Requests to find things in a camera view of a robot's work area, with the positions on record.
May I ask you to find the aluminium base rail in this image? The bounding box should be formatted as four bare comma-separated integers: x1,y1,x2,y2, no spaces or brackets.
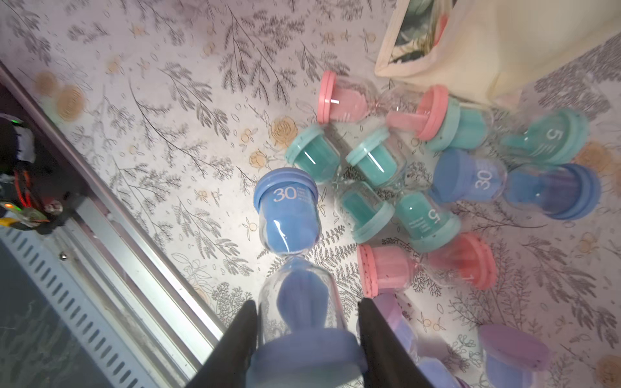
1,66,223,387

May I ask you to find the teal hourglass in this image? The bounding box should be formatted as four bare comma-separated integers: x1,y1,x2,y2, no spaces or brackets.
286,124,395,244

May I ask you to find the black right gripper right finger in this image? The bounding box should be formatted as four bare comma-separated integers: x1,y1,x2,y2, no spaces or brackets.
358,298,432,388

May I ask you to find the teal hourglass number five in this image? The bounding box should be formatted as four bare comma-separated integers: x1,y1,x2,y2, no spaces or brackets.
425,98,590,165

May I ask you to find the blue hourglass front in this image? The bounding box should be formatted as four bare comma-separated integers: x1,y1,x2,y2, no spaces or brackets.
246,167,367,387

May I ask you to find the purple hourglass lavender cap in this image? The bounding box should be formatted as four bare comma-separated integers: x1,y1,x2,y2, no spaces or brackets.
478,324,551,388

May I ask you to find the pink hourglass lower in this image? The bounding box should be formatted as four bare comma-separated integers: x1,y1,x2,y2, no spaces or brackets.
357,232,498,298

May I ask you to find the canvas tote bag floral print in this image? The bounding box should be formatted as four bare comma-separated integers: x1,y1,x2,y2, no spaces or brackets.
375,1,620,108

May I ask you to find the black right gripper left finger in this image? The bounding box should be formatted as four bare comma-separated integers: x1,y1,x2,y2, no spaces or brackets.
186,300,257,388

